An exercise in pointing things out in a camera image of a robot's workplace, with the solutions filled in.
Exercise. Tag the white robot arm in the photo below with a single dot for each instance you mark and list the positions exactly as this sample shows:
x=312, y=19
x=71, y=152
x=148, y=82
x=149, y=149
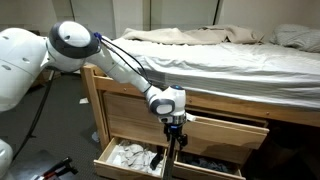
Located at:
x=69, y=45

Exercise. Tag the wooden bed frame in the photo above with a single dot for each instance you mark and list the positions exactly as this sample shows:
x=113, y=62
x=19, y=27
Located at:
x=120, y=110

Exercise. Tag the white mattress with sheet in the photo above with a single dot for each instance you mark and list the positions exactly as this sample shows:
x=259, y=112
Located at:
x=260, y=73

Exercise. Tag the grey striped pillow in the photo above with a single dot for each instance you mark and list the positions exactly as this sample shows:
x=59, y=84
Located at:
x=297, y=36

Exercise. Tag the red black tool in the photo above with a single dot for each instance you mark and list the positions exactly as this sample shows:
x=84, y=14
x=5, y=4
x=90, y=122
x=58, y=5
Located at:
x=55, y=172

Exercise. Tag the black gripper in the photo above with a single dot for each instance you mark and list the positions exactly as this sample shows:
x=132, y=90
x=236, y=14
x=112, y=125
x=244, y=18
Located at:
x=174, y=134

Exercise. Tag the black camera tripod pole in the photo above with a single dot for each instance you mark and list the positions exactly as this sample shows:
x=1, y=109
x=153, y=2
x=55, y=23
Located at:
x=170, y=159

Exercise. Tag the beige blanket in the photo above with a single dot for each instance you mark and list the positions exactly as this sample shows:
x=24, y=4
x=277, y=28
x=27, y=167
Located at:
x=207, y=35

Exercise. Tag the white crumpled clothes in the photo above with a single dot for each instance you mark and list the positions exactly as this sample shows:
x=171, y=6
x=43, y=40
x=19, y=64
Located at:
x=135, y=156

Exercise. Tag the dark clothes in drawer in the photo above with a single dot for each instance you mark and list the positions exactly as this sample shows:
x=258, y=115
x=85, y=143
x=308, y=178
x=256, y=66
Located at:
x=207, y=164

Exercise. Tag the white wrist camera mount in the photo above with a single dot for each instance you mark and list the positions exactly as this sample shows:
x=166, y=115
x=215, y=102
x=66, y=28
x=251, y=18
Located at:
x=190, y=117

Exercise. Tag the black object in drawer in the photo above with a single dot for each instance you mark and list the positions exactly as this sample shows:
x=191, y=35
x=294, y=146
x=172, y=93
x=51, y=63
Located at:
x=158, y=157

